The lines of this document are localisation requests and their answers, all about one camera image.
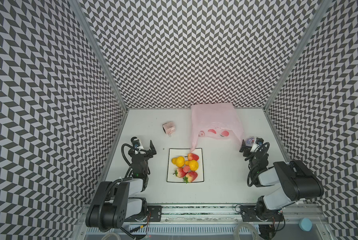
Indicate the fake strawberry with leaves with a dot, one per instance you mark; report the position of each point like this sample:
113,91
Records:
180,173

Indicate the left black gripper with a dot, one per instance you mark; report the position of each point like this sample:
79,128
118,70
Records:
150,154

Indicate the red fake wax apple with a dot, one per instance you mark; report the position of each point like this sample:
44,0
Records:
192,157

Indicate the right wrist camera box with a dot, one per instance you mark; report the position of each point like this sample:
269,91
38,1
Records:
257,144

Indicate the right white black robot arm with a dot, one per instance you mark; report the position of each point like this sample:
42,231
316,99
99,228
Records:
296,182

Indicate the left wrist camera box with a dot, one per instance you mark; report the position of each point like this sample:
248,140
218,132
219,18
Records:
138,149

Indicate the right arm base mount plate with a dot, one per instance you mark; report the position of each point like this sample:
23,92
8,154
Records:
250,213

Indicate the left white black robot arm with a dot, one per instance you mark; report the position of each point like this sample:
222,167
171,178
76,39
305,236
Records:
114,202

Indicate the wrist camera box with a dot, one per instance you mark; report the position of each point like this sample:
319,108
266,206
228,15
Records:
138,149
257,144

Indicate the clear tube loop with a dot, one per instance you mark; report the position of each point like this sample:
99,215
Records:
245,228

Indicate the pink plastic bag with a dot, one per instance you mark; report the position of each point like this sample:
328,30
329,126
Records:
217,121

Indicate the teal round cap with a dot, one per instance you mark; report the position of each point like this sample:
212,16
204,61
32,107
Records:
305,224

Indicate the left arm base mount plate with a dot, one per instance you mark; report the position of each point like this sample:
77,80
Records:
153,214

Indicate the yellow fake pear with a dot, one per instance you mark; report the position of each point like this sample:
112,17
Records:
179,161
193,165

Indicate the white square plate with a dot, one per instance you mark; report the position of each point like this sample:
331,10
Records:
174,153

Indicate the small fake peach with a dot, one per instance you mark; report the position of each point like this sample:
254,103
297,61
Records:
186,169

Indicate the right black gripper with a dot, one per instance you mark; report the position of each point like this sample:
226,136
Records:
250,151

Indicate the aluminium front rail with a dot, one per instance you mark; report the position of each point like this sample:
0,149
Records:
228,214

